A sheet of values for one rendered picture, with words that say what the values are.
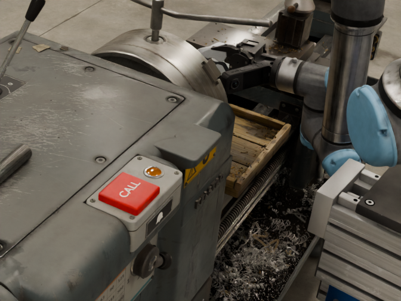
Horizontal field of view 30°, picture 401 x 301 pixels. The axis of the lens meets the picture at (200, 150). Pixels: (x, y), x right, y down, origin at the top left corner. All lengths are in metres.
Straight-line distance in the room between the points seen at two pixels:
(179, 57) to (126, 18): 3.08
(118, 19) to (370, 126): 3.49
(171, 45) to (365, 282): 0.56
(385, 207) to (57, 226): 0.53
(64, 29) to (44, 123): 3.18
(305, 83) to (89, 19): 2.92
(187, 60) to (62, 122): 0.36
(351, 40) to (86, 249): 0.72
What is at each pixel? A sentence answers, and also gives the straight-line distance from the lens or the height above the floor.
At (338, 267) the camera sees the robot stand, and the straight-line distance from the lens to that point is 1.35.
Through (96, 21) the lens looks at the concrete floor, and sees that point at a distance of 4.41.
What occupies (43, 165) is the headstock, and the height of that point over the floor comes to 1.25.
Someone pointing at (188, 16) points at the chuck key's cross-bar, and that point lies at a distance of 1.36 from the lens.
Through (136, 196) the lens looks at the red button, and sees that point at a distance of 0.97.
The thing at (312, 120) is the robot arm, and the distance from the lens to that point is 1.66.
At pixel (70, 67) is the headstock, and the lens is 1.28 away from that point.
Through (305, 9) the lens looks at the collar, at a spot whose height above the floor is 1.13.
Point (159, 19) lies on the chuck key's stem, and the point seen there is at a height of 1.28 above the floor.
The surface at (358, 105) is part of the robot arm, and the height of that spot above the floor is 1.35.
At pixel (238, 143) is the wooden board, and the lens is 1.80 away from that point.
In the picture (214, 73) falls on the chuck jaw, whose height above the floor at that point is 1.17.
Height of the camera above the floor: 1.87
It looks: 34 degrees down
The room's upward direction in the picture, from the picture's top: 7 degrees clockwise
